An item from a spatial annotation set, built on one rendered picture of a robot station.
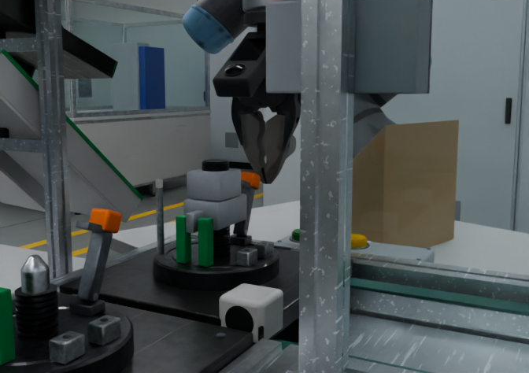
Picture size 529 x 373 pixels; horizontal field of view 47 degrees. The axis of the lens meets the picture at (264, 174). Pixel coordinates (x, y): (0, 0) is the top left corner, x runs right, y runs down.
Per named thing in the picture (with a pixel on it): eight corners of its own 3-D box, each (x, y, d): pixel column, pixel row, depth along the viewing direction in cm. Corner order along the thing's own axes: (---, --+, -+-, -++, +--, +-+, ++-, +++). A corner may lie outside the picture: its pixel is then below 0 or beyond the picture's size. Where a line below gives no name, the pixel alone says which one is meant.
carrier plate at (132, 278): (189, 249, 85) (189, 234, 85) (353, 274, 74) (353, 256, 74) (59, 303, 64) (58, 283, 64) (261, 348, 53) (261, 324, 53)
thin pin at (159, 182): (160, 252, 69) (158, 178, 68) (165, 253, 69) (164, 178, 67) (156, 254, 68) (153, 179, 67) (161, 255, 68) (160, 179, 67)
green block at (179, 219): (183, 259, 66) (181, 214, 66) (191, 260, 66) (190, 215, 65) (175, 262, 65) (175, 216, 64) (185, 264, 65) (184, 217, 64)
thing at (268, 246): (262, 252, 69) (262, 239, 69) (274, 254, 68) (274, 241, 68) (253, 257, 67) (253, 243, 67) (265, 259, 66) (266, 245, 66)
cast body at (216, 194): (214, 216, 72) (213, 156, 71) (247, 219, 70) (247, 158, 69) (172, 230, 65) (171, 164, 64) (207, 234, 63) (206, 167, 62)
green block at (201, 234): (204, 263, 65) (203, 216, 64) (213, 264, 64) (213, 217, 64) (197, 265, 64) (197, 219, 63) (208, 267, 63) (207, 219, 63)
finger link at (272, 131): (304, 180, 81) (305, 110, 80) (284, 186, 76) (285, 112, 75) (282, 179, 83) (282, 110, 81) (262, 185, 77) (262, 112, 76)
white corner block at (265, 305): (242, 321, 59) (242, 281, 59) (284, 330, 57) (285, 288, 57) (216, 339, 55) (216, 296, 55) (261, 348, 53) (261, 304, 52)
